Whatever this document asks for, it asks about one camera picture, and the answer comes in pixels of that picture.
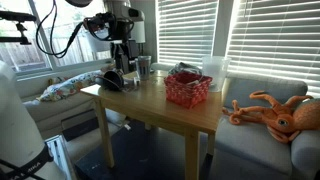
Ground dark floor rug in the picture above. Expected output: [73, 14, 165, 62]
[74, 119, 214, 180]

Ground silver crumpled plastic bag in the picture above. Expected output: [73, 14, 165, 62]
[168, 61, 204, 77]

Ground dark flat box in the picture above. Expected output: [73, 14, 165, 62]
[60, 109, 100, 142]

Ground grey striped tumbler cup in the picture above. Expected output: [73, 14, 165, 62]
[135, 55, 153, 81]

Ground white window blinds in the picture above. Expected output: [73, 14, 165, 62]
[156, 0, 220, 68]
[226, 0, 320, 98]

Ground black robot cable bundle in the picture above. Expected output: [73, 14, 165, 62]
[35, 0, 86, 60]

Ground light wooden table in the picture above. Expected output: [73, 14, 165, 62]
[79, 69, 224, 180]

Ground grey corner sofa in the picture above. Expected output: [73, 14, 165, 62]
[16, 63, 320, 180]

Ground colourful patterned cushion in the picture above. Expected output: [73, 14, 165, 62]
[36, 69, 104, 103]

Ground red woven basket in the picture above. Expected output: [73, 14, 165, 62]
[163, 72, 214, 110]

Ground silver metal frame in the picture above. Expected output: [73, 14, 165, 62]
[44, 134, 77, 180]

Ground glass window white frame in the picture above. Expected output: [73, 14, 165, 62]
[0, 0, 116, 79]

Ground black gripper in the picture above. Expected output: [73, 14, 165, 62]
[114, 40, 140, 75]

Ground black open glasses case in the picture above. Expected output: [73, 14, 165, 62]
[94, 69, 126, 92]

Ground clear plastic container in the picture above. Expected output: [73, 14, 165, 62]
[201, 55, 232, 93]

